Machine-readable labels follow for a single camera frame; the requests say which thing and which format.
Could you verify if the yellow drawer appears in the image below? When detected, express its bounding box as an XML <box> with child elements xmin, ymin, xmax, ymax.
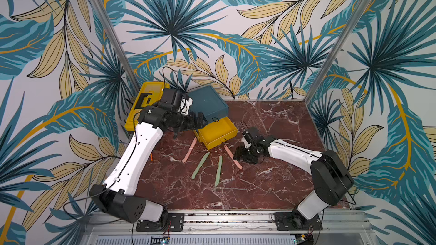
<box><xmin>194</xmin><ymin>117</ymin><xmax>237</xmax><ymax>150</ymax></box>

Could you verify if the pink knife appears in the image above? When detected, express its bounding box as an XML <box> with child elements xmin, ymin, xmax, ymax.
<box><xmin>224</xmin><ymin>145</ymin><xmax>243</xmax><ymax>169</ymax></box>
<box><xmin>182</xmin><ymin>137</ymin><xmax>197</xmax><ymax>163</ymax></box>

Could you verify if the teal drawer cabinet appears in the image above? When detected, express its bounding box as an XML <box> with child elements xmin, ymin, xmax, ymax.
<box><xmin>187</xmin><ymin>85</ymin><xmax>229</xmax><ymax>124</ymax></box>

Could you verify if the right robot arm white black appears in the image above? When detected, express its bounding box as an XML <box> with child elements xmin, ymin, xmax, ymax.
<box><xmin>233</xmin><ymin>127</ymin><xmax>354</xmax><ymax>227</ymax></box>

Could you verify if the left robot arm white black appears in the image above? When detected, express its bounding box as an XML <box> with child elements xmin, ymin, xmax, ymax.
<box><xmin>89</xmin><ymin>104</ymin><xmax>207</xmax><ymax>223</ymax></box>

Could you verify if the green knife left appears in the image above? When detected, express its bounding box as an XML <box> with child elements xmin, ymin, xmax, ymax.
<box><xmin>191</xmin><ymin>152</ymin><xmax>210</xmax><ymax>179</ymax></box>

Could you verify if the green knife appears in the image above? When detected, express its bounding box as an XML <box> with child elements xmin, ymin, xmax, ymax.
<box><xmin>191</xmin><ymin>152</ymin><xmax>210</xmax><ymax>179</ymax></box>
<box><xmin>214</xmin><ymin>155</ymin><xmax>223</xmax><ymax>187</ymax></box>

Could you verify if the yellow black toolbox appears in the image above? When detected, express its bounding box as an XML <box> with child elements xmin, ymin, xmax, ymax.
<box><xmin>124</xmin><ymin>82</ymin><xmax>170</xmax><ymax>132</ymax></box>

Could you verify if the green knife right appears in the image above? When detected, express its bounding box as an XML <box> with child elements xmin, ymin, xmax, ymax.
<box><xmin>214</xmin><ymin>155</ymin><xmax>223</xmax><ymax>187</ymax></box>

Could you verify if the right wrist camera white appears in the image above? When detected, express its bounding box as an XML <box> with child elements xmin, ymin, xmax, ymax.
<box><xmin>241</xmin><ymin>136</ymin><xmax>251</xmax><ymax>149</ymax></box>

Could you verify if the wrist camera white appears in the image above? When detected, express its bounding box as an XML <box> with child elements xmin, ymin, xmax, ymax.
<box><xmin>241</xmin><ymin>136</ymin><xmax>251</xmax><ymax>149</ymax></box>
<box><xmin>179</xmin><ymin>96</ymin><xmax>193</xmax><ymax>115</ymax></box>

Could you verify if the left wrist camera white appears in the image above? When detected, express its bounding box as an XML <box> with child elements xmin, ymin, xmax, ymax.
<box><xmin>179</xmin><ymin>96</ymin><xmax>193</xmax><ymax>115</ymax></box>

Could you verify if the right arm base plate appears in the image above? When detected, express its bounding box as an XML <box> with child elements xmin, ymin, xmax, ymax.
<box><xmin>271</xmin><ymin>212</ymin><xmax>322</xmax><ymax>231</ymax></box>

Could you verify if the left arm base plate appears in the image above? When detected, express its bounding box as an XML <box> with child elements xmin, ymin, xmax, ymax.
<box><xmin>136</xmin><ymin>212</ymin><xmax>185</xmax><ymax>233</ymax></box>

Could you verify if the aluminium front rail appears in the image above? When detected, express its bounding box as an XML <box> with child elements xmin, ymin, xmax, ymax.
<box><xmin>79</xmin><ymin>209</ymin><xmax>379</xmax><ymax>245</ymax></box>

